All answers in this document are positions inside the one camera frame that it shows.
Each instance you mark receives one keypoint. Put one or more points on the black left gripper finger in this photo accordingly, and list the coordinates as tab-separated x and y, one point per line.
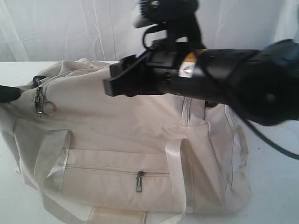
9	94

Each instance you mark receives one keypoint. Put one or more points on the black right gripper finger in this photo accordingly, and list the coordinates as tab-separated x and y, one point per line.
122	80

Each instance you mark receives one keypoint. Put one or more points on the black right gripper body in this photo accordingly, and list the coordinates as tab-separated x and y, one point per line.
149	73

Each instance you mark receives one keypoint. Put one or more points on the cream duffel bag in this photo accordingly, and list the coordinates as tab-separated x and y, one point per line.
83	159

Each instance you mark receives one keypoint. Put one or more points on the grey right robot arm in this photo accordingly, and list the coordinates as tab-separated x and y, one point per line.
261	85

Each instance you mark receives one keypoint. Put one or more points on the white backdrop curtain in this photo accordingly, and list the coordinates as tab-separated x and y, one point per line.
103	30

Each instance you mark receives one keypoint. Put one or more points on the dark front pocket zipper pull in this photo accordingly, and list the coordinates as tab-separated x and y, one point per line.
139	177

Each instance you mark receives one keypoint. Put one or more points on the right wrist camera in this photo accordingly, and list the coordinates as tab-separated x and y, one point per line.
176	17

